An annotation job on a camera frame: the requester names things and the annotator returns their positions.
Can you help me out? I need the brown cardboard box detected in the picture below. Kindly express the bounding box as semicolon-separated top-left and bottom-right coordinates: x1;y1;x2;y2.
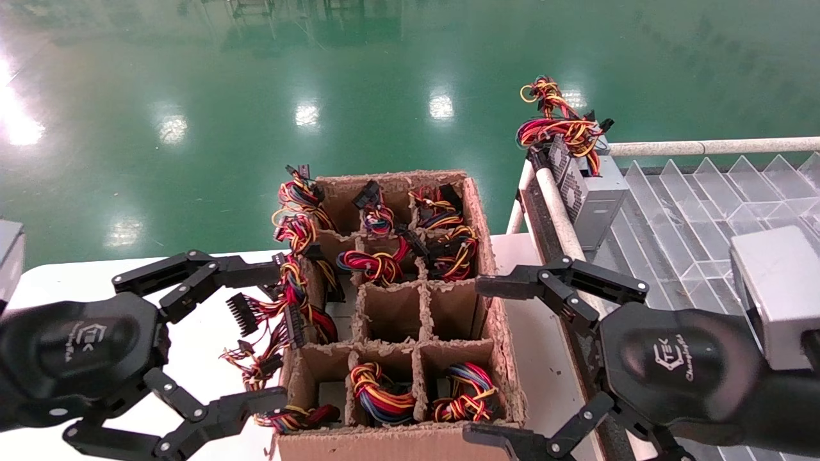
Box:
268;170;529;461

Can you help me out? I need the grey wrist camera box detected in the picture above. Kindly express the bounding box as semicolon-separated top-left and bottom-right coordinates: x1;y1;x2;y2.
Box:
730;224;820;373
0;219;26;302

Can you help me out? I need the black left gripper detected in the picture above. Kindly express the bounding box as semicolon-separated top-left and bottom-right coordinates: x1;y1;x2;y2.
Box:
0;250;289;461

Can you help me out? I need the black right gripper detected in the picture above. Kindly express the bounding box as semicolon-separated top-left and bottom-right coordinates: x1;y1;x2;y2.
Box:
463;256;820;461

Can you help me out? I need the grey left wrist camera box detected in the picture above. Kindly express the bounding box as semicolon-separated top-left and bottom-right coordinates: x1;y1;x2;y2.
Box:
0;219;26;302

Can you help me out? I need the clear acrylic divider tray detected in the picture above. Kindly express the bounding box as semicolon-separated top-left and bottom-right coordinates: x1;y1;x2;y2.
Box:
589;152;820;461

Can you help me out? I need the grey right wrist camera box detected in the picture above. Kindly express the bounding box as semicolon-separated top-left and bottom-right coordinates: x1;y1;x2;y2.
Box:
730;224;820;373

